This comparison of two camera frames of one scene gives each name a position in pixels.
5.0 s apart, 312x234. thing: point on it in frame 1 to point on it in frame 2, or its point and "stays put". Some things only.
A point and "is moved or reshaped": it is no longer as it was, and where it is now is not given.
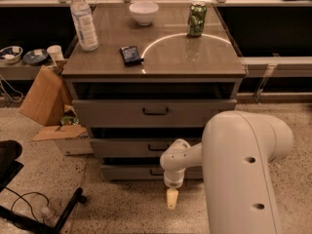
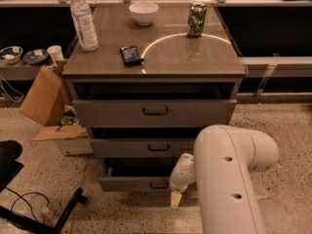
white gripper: x=173 y=181 to x=180 y=178
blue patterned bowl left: x=11 y=55 stays put
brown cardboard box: x=48 y=97 stays put
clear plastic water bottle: x=81 y=14 stays put
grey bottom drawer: x=146 y=172 is moved or reshaped
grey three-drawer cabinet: x=161 y=70 stays put
